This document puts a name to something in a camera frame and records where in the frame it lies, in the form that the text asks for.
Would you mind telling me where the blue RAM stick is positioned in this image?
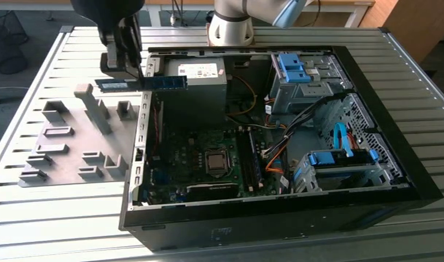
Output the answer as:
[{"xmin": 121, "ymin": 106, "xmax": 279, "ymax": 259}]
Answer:
[{"xmin": 93, "ymin": 75, "xmax": 188, "ymax": 93}]

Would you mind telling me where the black mesh wastebasket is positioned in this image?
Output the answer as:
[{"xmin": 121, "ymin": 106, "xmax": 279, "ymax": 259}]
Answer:
[{"xmin": 0, "ymin": 10, "xmax": 29, "ymax": 75}]

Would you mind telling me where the grey power supply unit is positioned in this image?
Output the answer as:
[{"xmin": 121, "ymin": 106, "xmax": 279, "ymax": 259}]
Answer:
[{"xmin": 153, "ymin": 56, "xmax": 230, "ymax": 132}]

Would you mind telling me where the grey plastic parts rack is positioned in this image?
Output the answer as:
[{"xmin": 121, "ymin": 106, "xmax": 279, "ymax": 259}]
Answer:
[{"xmin": 17, "ymin": 83, "xmax": 141, "ymax": 189}]

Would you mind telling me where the blue plastic drive carrier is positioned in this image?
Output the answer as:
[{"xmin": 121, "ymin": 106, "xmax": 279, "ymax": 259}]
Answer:
[{"xmin": 278, "ymin": 53, "xmax": 313, "ymax": 84}]

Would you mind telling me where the green motherboard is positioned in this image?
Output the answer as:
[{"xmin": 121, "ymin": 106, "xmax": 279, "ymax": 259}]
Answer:
[{"xmin": 143, "ymin": 125, "xmax": 294, "ymax": 206}]

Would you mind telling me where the silver CPU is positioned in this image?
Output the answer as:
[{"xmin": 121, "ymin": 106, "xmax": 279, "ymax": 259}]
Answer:
[{"xmin": 206, "ymin": 154, "xmax": 226, "ymax": 169}]

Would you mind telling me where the grey metal drive cage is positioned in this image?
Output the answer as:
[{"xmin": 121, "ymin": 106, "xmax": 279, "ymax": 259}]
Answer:
[
  {"xmin": 293, "ymin": 148, "xmax": 386, "ymax": 192},
  {"xmin": 268, "ymin": 53, "xmax": 354, "ymax": 115}
]

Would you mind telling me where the metal CPU socket cover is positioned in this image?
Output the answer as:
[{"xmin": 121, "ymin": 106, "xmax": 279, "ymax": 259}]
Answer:
[{"xmin": 202, "ymin": 148, "xmax": 232, "ymax": 178}]

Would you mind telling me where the black graphics card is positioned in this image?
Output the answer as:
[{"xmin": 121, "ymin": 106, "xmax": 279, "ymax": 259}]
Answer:
[{"xmin": 186, "ymin": 182, "xmax": 240, "ymax": 202}]

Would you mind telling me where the blue carrier with black disk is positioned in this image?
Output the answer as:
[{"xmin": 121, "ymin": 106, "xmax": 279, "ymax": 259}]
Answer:
[{"xmin": 307, "ymin": 150, "xmax": 378, "ymax": 167}]

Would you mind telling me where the brown wooden cabinet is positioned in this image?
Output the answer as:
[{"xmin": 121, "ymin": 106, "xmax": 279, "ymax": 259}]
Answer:
[{"xmin": 359, "ymin": 0, "xmax": 444, "ymax": 65}]

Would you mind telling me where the black PC case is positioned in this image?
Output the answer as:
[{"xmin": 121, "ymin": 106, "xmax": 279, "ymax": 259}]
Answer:
[{"xmin": 117, "ymin": 45, "xmax": 444, "ymax": 252}]

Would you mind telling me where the yellow orange power wire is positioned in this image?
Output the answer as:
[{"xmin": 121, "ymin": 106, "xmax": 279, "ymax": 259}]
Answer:
[{"xmin": 224, "ymin": 76, "xmax": 258, "ymax": 118}]

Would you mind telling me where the black cable bundle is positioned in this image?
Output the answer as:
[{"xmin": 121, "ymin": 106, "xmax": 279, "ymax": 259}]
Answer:
[{"xmin": 280, "ymin": 92, "xmax": 349, "ymax": 142}]

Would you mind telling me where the white frame desk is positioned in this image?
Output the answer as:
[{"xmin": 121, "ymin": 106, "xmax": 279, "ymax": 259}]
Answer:
[{"xmin": 144, "ymin": 0, "xmax": 375, "ymax": 28}]

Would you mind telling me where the orange flat cable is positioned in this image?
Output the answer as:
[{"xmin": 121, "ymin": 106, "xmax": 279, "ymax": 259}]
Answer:
[{"xmin": 264, "ymin": 158, "xmax": 284, "ymax": 173}]

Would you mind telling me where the blue flat data cable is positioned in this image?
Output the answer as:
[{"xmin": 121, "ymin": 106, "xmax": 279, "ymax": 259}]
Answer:
[{"xmin": 333, "ymin": 122, "xmax": 355, "ymax": 158}]

